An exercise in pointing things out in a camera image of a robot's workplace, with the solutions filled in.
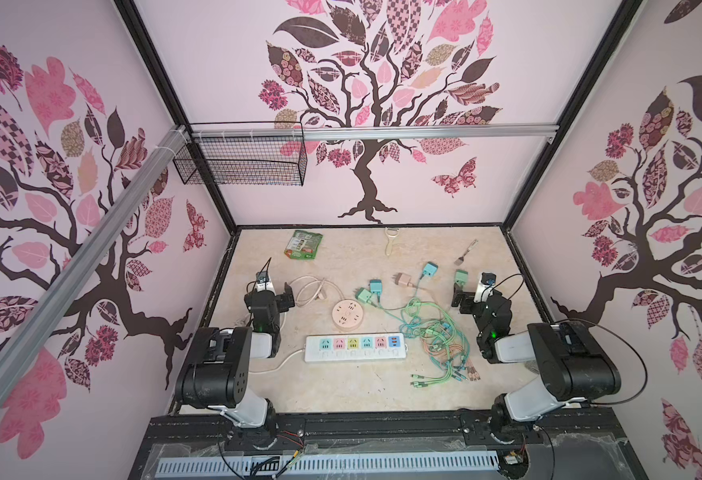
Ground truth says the left aluminium rail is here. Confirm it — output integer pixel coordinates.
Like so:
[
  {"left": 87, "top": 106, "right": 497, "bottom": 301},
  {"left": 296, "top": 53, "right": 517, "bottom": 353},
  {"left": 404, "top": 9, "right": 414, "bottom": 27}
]
[{"left": 0, "top": 125, "right": 188, "bottom": 408}]

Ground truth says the light green charger plug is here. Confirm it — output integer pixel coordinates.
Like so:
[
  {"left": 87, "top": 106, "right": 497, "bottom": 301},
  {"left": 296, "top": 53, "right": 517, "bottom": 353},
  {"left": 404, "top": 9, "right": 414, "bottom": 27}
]
[{"left": 355, "top": 288, "right": 373, "bottom": 304}]

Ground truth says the black front base frame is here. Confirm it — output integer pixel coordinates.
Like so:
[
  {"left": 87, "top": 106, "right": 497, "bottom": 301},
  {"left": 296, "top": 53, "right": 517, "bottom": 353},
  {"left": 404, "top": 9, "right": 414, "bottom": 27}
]
[{"left": 129, "top": 408, "right": 645, "bottom": 479}]

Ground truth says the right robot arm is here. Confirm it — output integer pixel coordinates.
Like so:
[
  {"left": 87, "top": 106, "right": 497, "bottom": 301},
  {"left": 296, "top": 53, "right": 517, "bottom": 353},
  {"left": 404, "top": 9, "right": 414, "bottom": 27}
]
[{"left": 451, "top": 283, "right": 621, "bottom": 439}]

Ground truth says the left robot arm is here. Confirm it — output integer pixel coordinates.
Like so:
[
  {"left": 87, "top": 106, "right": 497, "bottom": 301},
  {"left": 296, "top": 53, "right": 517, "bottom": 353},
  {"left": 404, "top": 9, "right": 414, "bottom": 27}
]
[{"left": 174, "top": 284, "right": 295, "bottom": 436}]

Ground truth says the round pink socket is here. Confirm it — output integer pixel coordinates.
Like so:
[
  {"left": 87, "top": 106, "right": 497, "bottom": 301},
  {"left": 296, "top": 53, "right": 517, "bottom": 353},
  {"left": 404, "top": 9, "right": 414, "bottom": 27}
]
[{"left": 331, "top": 300, "right": 364, "bottom": 332}]

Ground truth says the pink coiled socket cable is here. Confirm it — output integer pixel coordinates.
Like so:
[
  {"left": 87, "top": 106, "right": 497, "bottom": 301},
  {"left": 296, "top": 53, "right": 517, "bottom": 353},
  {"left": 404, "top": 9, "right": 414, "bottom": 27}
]
[{"left": 287, "top": 274, "right": 347, "bottom": 310}]

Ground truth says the back aluminium rail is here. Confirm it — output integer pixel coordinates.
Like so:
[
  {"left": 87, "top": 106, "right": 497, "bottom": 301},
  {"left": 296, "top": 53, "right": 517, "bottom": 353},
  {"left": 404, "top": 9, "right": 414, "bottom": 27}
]
[{"left": 192, "top": 123, "right": 559, "bottom": 141}]

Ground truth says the white multicolour power strip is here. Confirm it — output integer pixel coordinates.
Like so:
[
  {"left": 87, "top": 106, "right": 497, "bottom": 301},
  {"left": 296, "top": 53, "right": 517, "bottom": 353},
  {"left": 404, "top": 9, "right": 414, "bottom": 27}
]
[{"left": 303, "top": 333, "right": 407, "bottom": 363}]

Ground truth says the green charger plug right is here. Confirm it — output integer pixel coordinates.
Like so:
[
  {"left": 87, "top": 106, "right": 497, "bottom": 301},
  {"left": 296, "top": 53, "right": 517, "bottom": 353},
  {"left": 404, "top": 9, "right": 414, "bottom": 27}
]
[{"left": 454, "top": 269, "right": 468, "bottom": 287}]

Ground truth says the pink charger plug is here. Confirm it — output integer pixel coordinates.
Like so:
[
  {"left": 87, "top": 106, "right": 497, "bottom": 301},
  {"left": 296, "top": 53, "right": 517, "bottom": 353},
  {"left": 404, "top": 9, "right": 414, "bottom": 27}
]
[{"left": 393, "top": 273, "right": 414, "bottom": 287}]

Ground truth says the metal fork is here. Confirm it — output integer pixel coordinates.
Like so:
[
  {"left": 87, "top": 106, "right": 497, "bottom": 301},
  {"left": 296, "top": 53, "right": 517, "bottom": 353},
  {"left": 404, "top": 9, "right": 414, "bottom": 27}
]
[{"left": 454, "top": 239, "right": 478, "bottom": 266}]

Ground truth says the white vented cable duct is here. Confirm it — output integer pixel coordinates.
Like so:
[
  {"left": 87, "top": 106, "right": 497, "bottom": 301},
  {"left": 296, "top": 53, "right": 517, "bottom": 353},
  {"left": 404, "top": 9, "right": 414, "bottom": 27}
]
[{"left": 153, "top": 451, "right": 499, "bottom": 479}]

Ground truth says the aluminium rail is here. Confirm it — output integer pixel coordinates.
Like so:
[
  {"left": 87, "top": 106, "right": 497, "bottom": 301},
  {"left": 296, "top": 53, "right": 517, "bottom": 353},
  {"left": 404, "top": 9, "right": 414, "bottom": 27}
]
[
  {"left": 192, "top": 123, "right": 559, "bottom": 141},
  {"left": 0, "top": 125, "right": 188, "bottom": 408}
]

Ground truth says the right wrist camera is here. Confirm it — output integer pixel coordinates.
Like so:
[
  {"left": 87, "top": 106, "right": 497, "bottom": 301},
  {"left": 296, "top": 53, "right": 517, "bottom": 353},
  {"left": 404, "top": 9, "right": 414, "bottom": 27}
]
[{"left": 474, "top": 272, "right": 497, "bottom": 303}]

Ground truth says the tangled charging cables bundle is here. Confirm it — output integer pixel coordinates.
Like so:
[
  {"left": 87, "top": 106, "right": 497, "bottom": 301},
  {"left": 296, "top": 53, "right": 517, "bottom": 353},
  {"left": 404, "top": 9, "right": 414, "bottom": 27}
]
[{"left": 372, "top": 281, "right": 482, "bottom": 389}]

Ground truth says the teal charger plug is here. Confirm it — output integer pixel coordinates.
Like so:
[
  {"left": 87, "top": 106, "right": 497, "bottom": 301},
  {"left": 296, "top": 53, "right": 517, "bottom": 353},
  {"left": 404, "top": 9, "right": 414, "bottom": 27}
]
[
  {"left": 421, "top": 262, "right": 438, "bottom": 278},
  {"left": 369, "top": 279, "right": 383, "bottom": 296}
]

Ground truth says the cream vegetable peeler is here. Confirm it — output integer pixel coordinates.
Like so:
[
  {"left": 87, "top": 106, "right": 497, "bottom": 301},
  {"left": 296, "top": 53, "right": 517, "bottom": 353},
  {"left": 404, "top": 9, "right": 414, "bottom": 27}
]
[{"left": 384, "top": 227, "right": 400, "bottom": 257}]

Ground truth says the black wire basket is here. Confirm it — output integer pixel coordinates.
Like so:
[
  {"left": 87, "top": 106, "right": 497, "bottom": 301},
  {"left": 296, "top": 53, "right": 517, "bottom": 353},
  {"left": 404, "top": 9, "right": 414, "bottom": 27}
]
[{"left": 174, "top": 120, "right": 308, "bottom": 186}]

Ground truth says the green snack packet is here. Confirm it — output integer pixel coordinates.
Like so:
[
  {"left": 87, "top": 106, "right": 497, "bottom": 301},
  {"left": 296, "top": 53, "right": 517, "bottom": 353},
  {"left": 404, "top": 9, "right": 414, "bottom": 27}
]
[{"left": 284, "top": 230, "right": 323, "bottom": 260}]

